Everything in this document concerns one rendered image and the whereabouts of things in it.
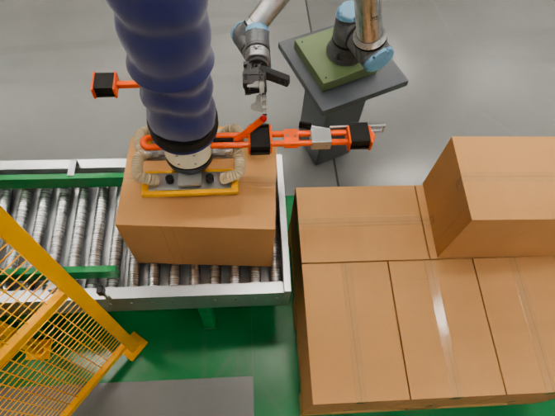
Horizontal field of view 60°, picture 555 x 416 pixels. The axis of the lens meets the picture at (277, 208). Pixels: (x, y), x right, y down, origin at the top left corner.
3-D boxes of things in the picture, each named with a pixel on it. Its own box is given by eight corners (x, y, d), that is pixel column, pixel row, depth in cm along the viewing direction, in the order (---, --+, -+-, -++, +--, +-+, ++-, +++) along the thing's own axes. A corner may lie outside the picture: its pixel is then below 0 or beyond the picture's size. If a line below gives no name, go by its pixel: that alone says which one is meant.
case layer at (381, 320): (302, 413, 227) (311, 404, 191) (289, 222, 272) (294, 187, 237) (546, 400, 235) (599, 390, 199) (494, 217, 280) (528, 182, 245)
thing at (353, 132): (347, 151, 170) (349, 143, 166) (344, 134, 174) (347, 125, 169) (370, 150, 171) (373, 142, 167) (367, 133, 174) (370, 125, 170)
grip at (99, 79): (94, 98, 176) (90, 89, 171) (97, 80, 179) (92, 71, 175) (117, 98, 176) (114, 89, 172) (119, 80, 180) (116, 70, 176)
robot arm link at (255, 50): (270, 61, 182) (268, 42, 173) (270, 71, 180) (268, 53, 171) (246, 62, 182) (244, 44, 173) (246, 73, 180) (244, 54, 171)
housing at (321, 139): (310, 150, 170) (312, 143, 166) (309, 134, 173) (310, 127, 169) (330, 149, 171) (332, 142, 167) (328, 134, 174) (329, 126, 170)
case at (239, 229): (137, 262, 215) (114, 224, 179) (149, 185, 233) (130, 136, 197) (272, 267, 217) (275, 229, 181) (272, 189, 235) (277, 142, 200)
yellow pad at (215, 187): (141, 198, 170) (139, 191, 165) (143, 173, 174) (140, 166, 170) (239, 194, 172) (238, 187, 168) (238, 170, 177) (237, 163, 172)
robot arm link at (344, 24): (353, 21, 239) (358, -8, 224) (371, 44, 233) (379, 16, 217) (326, 31, 236) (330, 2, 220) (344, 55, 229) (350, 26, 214)
